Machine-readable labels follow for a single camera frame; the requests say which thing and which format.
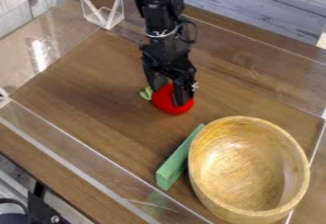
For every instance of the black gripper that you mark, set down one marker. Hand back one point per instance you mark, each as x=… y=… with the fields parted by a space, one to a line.
x=166 y=61

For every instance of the red felt ball with leaf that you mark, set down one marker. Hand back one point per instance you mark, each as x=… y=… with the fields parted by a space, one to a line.
x=162 y=100

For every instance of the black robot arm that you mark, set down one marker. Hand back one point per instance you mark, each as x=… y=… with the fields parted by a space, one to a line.
x=164 y=20

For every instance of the green rectangular block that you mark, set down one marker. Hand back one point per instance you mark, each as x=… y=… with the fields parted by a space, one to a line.
x=174 y=166

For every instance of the wooden bowl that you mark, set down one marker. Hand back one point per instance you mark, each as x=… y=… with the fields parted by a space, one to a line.
x=249 y=170

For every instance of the clear acrylic corner bracket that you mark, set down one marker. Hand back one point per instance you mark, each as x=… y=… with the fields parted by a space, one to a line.
x=103 y=17

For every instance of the clear acrylic back wall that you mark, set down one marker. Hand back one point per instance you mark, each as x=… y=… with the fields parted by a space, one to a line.
x=269 y=69

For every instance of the clear acrylic wall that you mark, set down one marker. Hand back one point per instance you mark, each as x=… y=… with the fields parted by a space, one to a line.
x=98 y=186
x=269 y=69
x=31 y=48

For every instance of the clear acrylic left wall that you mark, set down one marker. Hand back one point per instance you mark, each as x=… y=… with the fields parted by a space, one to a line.
x=31 y=48

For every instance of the clear acrylic front wall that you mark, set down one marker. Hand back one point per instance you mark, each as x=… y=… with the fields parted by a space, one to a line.
x=98 y=186

